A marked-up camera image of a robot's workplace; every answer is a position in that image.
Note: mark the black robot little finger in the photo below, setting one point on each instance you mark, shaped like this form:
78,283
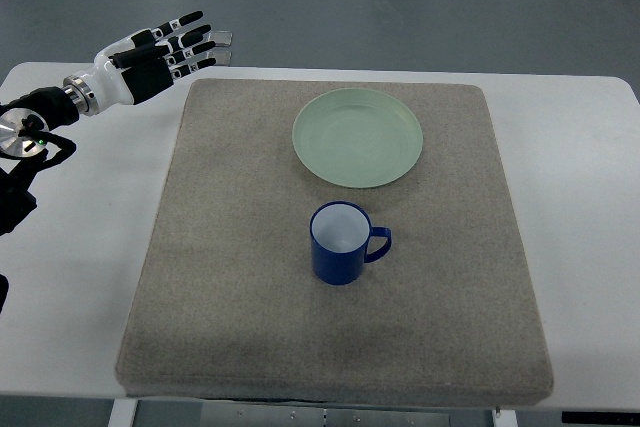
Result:
181,71

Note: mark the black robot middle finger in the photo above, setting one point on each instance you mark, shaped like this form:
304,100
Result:
189,39

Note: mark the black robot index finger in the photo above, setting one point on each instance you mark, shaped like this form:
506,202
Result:
171,26

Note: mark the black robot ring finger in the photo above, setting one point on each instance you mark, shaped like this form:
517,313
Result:
183,55

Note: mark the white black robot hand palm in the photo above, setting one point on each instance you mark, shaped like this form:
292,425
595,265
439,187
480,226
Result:
103,85

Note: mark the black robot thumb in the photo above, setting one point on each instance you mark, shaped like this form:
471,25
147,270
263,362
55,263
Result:
139,55

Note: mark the blue enamel mug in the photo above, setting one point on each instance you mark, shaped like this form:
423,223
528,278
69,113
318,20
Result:
343,241

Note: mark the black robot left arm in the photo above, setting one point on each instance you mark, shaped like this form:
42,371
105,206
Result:
28,138

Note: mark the light green plate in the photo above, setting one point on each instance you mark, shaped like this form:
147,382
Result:
357,138

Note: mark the beige felt mat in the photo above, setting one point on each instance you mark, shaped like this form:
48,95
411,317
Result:
264,282

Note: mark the white table frame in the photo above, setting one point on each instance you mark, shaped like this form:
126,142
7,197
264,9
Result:
226,413

